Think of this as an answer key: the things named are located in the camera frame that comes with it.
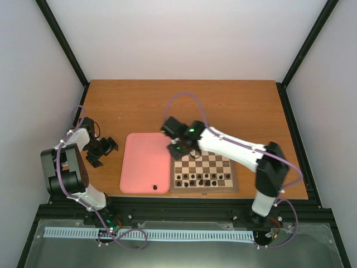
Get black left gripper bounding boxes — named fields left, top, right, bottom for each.
left=84, top=137, right=119, bottom=168

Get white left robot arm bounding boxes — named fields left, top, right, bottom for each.
left=40, top=127, right=118, bottom=225

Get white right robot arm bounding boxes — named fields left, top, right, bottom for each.
left=161, top=117, right=290, bottom=217

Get left controller board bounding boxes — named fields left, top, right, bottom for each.
left=98, top=214, right=122, bottom=239

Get controller board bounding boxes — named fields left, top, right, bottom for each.
left=98, top=214, right=122, bottom=239
left=254, top=216, right=283, bottom=247

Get right controller board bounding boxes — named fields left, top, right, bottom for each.
left=254, top=216, right=283, bottom=247

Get wooden chessboard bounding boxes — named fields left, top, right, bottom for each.
left=170, top=151, right=238, bottom=195

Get pink plastic tray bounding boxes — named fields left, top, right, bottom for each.
left=119, top=133, right=171, bottom=194

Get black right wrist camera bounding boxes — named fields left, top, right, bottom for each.
left=160, top=116, right=187, bottom=140

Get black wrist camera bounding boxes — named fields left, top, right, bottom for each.
left=160, top=116, right=187, bottom=140
left=79, top=117, right=101, bottom=138

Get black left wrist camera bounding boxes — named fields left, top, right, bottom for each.
left=79, top=117, right=101, bottom=138

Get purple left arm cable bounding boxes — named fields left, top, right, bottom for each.
left=55, top=104, right=150, bottom=251

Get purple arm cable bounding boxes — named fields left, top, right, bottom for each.
left=164, top=92, right=304, bottom=250
left=55, top=104, right=150, bottom=251

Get black aluminium frame rail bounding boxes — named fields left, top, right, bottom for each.
left=35, top=197, right=337, bottom=230

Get light blue cable duct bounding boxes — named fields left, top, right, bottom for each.
left=43, top=227, right=254, bottom=243

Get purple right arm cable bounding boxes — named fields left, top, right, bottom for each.
left=164, top=92, right=304, bottom=250

